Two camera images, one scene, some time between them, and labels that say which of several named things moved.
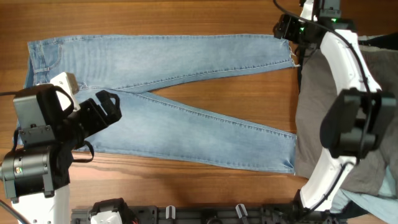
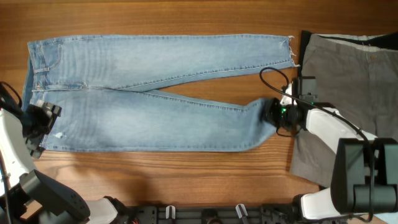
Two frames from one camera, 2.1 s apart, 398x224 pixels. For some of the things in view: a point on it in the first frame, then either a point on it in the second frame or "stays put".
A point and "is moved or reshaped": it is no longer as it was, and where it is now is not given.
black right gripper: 291,22 → 269,113
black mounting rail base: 205,214 stays put
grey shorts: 316,87 stays put
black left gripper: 101,122 → 47,113
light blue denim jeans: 152,125 is moved or reshaped
